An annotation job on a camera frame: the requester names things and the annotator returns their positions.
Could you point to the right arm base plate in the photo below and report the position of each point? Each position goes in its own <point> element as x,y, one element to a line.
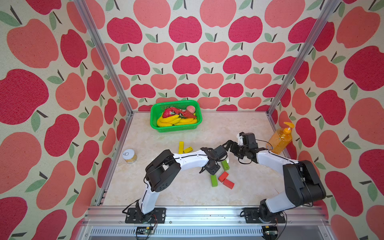
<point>257,216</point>

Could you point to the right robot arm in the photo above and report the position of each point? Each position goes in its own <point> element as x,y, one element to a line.
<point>301,181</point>

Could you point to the red block right lower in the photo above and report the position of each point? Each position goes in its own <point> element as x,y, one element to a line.
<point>229,184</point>

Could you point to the right aluminium post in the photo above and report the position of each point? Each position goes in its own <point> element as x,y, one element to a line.
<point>320,23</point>

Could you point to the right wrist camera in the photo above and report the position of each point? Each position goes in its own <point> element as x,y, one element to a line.
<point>248,140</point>

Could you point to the yellow banana bunch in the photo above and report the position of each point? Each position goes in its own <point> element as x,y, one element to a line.
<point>175,121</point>

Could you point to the orange soap dispenser bottle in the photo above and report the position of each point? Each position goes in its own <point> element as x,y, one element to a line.
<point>281,138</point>

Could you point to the left aluminium post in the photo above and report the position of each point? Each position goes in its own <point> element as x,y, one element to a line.
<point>103,53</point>

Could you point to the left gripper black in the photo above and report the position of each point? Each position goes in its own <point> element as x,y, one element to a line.
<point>215,170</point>

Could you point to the red block right middle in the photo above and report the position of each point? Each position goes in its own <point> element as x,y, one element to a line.
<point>223,177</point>

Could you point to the aluminium post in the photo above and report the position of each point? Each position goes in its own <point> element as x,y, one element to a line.
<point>103,53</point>
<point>320,23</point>

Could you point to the small tin can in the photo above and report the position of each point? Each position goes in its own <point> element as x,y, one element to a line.
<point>129,156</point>

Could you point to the pink peach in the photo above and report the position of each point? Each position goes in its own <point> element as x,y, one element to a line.
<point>191,109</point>

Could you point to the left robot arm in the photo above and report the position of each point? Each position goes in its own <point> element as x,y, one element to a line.
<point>161,172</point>

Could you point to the yellow block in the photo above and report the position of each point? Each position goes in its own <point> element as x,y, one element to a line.
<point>181,147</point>
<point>188,150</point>

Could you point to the green block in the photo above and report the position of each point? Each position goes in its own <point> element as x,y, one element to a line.
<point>225,165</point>
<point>214,181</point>

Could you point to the red snack bag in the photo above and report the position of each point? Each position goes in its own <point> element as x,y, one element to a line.
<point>172,111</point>

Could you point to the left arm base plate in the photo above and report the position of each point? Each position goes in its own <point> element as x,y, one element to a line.
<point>135,216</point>

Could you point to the aluminium front rail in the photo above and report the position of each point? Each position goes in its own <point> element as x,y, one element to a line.
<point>205,223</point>

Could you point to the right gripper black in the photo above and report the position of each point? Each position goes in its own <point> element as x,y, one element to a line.
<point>232,150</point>

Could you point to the red block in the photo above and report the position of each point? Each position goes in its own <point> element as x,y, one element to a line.
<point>229,184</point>
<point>223,177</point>

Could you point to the green plastic basket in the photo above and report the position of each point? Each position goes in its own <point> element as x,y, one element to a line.
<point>158,109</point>

